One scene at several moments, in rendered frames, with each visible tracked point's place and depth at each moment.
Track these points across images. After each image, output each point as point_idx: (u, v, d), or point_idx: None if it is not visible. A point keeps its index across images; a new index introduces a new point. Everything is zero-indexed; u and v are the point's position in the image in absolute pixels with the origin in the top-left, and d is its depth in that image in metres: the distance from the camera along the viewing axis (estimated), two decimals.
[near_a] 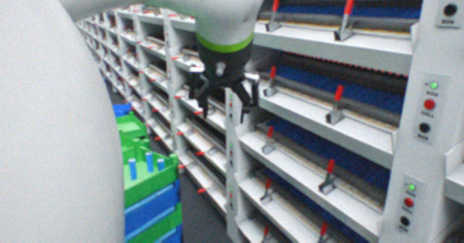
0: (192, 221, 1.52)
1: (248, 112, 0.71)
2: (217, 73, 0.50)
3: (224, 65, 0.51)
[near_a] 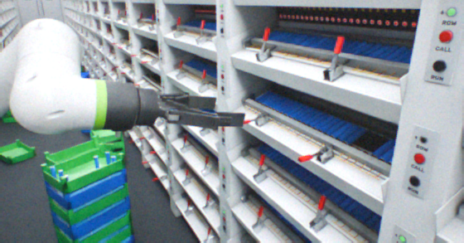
0: (148, 201, 2.14)
1: (227, 124, 0.65)
2: (116, 136, 0.63)
3: (118, 130, 0.61)
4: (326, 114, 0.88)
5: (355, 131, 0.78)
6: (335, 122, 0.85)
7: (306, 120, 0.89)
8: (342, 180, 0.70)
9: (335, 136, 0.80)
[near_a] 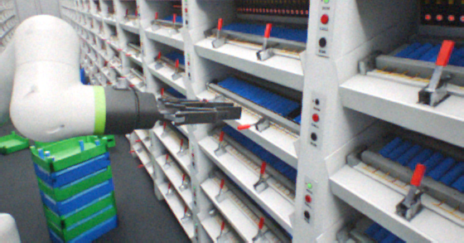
0: (134, 186, 2.27)
1: (213, 104, 0.75)
2: (121, 79, 0.60)
3: (119, 85, 0.61)
4: (271, 94, 1.02)
5: (290, 105, 0.92)
6: (277, 99, 0.98)
7: (253, 99, 1.02)
8: (272, 143, 0.83)
9: (273, 110, 0.93)
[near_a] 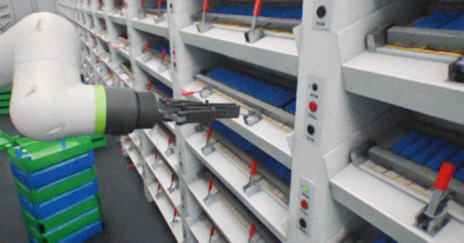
0: (123, 187, 2.16)
1: (224, 116, 0.71)
2: (117, 140, 0.63)
3: (118, 134, 0.62)
4: (264, 83, 0.90)
5: (286, 94, 0.80)
6: (271, 89, 0.86)
7: (244, 89, 0.90)
8: (263, 139, 0.71)
9: (267, 101, 0.82)
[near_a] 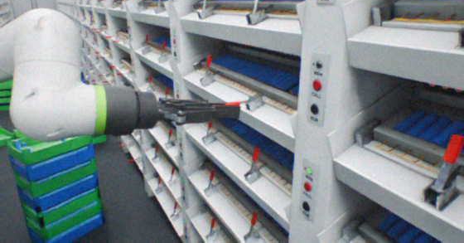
0: (123, 182, 2.15)
1: (224, 116, 0.71)
2: (117, 140, 0.63)
3: (118, 134, 0.62)
4: (270, 68, 0.89)
5: (292, 78, 0.79)
6: (277, 73, 0.86)
7: (249, 74, 0.90)
8: (264, 123, 0.70)
9: (273, 85, 0.81)
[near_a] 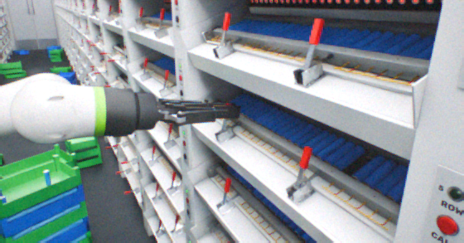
0: (120, 216, 1.91)
1: (224, 116, 0.71)
2: (118, 141, 0.63)
3: (118, 135, 0.62)
4: (312, 126, 0.66)
5: (350, 151, 0.56)
6: (324, 136, 0.62)
7: (285, 133, 0.66)
8: (322, 233, 0.47)
9: (322, 157, 0.57)
